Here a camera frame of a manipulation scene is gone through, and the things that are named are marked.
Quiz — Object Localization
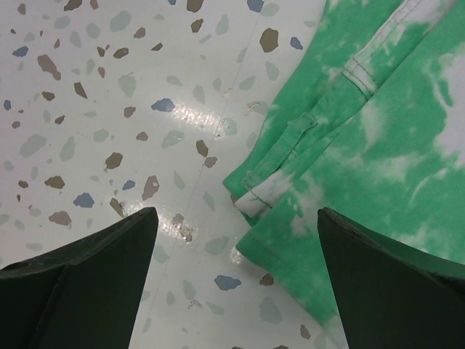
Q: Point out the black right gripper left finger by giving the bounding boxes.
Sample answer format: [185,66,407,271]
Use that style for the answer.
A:
[1,207,158,348]

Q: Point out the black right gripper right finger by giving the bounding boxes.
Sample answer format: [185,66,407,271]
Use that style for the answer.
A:
[318,207,464,348]

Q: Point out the green tie-dye shorts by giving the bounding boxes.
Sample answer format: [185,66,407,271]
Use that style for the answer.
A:
[224,1,464,348]

